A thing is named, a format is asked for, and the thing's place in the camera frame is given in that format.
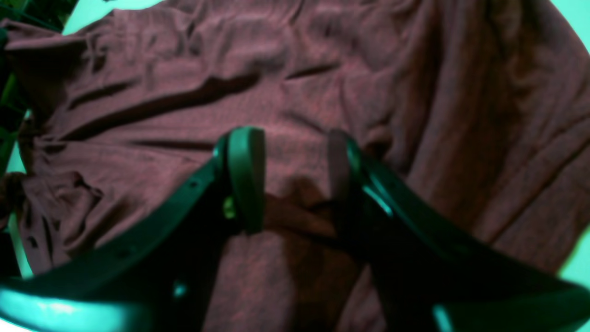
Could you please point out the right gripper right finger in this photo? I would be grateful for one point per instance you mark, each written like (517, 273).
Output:
(430, 275)

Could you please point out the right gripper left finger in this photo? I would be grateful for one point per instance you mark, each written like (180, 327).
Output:
(159, 274)

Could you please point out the dark red long-sleeve t-shirt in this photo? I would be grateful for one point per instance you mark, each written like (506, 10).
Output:
(482, 106)

